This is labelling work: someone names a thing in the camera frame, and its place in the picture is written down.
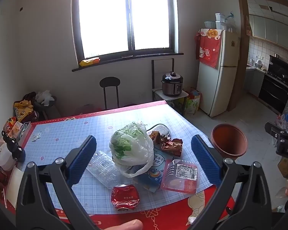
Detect grey metal tin box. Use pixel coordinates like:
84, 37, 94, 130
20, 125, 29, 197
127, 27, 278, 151
19, 121, 31, 142

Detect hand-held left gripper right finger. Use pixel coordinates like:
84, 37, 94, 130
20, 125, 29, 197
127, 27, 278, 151
191, 134, 273, 230

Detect dark framed window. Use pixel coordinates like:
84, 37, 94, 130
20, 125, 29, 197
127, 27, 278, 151
71, 0, 178, 64

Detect brown wooden door frame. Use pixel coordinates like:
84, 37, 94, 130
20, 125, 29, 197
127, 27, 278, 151
230, 0, 288, 112

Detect blue and white carton box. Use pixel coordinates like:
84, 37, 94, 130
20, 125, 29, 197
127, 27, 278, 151
132, 146, 173, 193

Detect black round stool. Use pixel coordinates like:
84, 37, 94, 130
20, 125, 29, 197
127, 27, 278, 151
99, 77, 121, 109

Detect clear plastic clamshell container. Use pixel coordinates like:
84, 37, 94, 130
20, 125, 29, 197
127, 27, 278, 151
86, 150, 120, 189

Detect dark bin with white bag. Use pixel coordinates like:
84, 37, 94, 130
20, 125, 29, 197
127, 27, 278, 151
34, 90, 60, 120

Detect yellow orange snack packet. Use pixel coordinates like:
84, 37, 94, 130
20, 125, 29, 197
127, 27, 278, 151
80, 57, 100, 67

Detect grey mesh scrubbing sponge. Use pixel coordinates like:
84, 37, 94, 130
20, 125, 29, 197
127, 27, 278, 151
146, 124, 170, 137

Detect white paper card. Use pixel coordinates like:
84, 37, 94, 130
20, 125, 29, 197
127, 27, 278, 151
6, 166, 24, 209

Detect cardboard box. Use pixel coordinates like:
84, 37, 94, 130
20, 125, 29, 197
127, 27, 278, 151
277, 157, 288, 179

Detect steel electric pressure cooker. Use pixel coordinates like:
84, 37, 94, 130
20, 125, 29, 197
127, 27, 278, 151
161, 71, 183, 97

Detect cream two-door refrigerator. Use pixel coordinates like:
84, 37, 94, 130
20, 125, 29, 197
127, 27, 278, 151
196, 29, 241, 118

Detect black built-in oven stove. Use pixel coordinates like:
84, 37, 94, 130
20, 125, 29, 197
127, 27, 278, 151
258, 71, 288, 114

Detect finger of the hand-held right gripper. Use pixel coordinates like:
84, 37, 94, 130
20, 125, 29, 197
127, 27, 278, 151
265, 122, 287, 146

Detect crushed red drink can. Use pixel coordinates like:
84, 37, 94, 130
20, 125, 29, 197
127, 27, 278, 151
111, 184, 141, 212

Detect grey kitchen wall cabinets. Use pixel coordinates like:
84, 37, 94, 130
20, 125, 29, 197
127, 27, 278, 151
248, 14, 288, 51

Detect gold foil wrapper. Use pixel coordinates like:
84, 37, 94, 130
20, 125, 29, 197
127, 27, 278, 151
149, 131, 183, 157

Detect brown plastic flower pot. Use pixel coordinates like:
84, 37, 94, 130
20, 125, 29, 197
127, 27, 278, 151
211, 123, 248, 161

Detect white small side table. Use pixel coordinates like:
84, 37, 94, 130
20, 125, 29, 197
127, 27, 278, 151
152, 89, 189, 108

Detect red printed refrigerator cover cloth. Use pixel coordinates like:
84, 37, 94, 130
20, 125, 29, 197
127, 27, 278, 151
195, 28, 222, 68

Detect pink plastic tray with label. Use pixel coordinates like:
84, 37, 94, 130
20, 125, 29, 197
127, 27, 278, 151
160, 159, 200, 194

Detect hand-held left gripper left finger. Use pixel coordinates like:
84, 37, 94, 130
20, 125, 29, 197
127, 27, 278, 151
16, 135, 98, 230

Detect person's left hand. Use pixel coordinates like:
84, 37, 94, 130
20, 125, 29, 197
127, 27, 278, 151
102, 220, 144, 230

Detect dark window sill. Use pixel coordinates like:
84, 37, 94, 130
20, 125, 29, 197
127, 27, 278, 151
72, 53, 184, 72

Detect white plastic bag with greens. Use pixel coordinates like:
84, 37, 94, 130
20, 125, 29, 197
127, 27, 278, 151
109, 122, 154, 178

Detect colourful shopping bags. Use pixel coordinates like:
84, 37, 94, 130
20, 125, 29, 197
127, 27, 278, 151
184, 89, 202, 115

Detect yellow snack bag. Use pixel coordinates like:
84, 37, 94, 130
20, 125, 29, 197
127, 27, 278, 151
14, 100, 34, 122

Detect white round jar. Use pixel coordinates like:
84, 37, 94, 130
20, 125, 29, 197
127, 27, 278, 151
0, 142, 17, 172

